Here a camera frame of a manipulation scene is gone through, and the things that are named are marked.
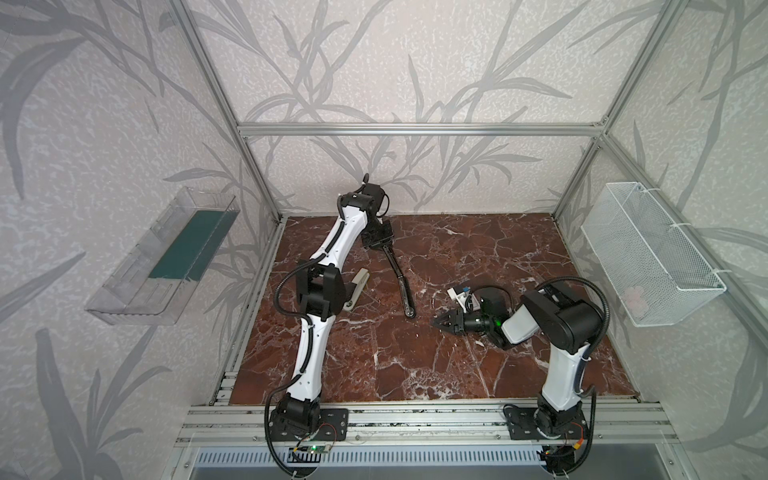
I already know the white red staple box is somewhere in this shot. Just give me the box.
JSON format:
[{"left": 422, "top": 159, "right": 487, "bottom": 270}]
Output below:
[{"left": 447, "top": 287, "right": 471, "bottom": 307}]

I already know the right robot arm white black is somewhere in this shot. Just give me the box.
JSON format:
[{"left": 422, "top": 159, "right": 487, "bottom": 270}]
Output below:
[{"left": 431, "top": 276, "right": 610, "bottom": 449}]

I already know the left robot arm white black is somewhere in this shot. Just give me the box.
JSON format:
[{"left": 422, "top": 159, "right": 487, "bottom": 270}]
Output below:
[{"left": 265, "top": 175, "right": 415, "bottom": 441}]

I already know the aluminium rear cross bar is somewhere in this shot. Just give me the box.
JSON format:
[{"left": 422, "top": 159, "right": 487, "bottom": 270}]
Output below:
[{"left": 237, "top": 122, "right": 602, "bottom": 138}]

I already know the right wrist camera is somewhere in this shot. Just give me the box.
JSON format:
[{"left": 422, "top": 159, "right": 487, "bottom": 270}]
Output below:
[{"left": 457, "top": 285, "right": 514, "bottom": 313}]

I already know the white wire mesh basket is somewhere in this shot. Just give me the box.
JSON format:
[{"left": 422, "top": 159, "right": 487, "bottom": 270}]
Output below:
[{"left": 582, "top": 182, "right": 727, "bottom": 328}]

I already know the clear plastic wall bin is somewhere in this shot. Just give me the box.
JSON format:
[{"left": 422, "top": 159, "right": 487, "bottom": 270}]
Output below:
[{"left": 85, "top": 187, "right": 240, "bottom": 326}]

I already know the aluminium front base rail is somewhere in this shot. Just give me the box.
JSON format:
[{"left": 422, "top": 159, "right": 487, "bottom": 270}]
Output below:
[{"left": 175, "top": 397, "right": 680, "bottom": 447}]

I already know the aluminium frame post left rear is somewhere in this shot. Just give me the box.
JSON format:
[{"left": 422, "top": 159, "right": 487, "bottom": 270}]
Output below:
[{"left": 170, "top": 0, "right": 282, "bottom": 222}]

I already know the aluminium frame post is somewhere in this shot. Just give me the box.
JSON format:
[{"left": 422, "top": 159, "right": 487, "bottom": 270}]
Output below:
[
  {"left": 170, "top": 0, "right": 282, "bottom": 222},
  {"left": 552, "top": 0, "right": 688, "bottom": 223}
]

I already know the aluminium frame post right rear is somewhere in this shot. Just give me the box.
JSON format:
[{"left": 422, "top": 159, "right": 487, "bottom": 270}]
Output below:
[{"left": 552, "top": 0, "right": 688, "bottom": 223}]

